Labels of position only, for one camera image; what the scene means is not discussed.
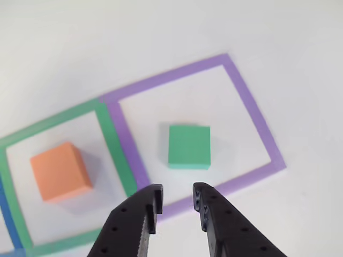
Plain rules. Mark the green block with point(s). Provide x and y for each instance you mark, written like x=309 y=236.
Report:
x=189 y=144

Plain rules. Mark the orange block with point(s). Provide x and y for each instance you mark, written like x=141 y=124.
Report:
x=59 y=168

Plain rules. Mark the blue square frame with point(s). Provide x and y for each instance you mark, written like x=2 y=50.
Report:
x=11 y=227

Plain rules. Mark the green square frame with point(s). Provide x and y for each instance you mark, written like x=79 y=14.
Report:
x=53 y=122

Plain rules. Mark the purple square frame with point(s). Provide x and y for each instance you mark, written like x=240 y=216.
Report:
x=187 y=72

